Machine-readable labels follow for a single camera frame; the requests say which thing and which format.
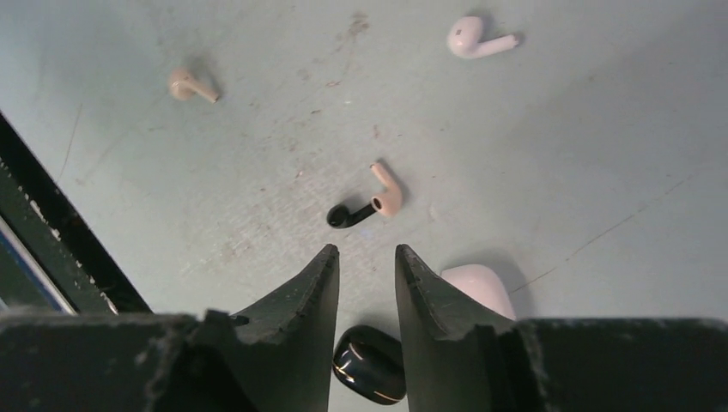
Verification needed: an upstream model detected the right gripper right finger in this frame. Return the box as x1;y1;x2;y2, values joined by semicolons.
394;244;543;411

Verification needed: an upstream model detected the black earbud centre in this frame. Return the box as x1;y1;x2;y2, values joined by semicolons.
326;204;377;229

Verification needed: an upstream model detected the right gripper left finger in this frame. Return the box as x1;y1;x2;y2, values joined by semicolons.
196;245;339;411

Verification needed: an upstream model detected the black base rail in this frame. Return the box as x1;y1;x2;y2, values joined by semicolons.
1;118;152;315

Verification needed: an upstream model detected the beige earbud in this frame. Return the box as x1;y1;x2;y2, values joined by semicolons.
370;162;403;218
167;68;220;104

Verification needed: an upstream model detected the white earbud charging case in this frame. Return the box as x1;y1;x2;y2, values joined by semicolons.
440;264;517;320

